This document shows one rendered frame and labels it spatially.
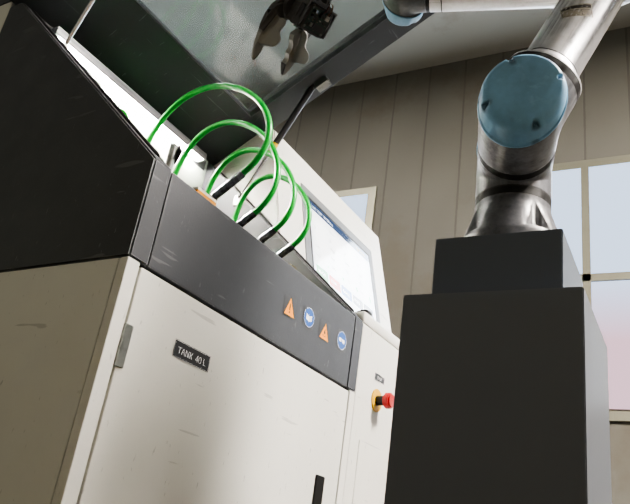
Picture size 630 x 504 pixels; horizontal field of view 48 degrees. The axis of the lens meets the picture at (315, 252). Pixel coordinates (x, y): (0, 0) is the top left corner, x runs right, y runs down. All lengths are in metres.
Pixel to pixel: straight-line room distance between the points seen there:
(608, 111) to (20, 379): 3.43
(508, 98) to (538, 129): 0.06
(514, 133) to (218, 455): 0.65
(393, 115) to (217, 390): 3.43
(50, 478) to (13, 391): 0.16
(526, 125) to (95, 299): 0.63
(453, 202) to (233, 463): 2.93
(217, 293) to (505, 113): 0.52
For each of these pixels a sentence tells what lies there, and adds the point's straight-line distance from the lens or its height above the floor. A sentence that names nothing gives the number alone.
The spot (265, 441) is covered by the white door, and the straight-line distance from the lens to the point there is 1.26.
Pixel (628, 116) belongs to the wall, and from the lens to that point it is 4.01.
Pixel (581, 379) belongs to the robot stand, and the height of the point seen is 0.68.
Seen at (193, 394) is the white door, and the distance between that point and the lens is 1.11.
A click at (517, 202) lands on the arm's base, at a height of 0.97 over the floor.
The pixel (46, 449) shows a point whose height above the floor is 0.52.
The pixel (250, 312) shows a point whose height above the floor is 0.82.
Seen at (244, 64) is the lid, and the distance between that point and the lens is 1.94.
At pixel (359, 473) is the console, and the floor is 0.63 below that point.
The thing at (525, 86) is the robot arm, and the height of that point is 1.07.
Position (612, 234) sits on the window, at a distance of 3.64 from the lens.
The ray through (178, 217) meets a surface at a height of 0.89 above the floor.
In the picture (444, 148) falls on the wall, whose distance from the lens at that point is 4.15.
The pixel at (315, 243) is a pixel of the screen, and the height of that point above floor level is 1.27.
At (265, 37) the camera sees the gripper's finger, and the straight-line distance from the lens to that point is 1.37.
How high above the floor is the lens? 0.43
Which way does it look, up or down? 24 degrees up
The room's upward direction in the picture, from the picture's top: 9 degrees clockwise
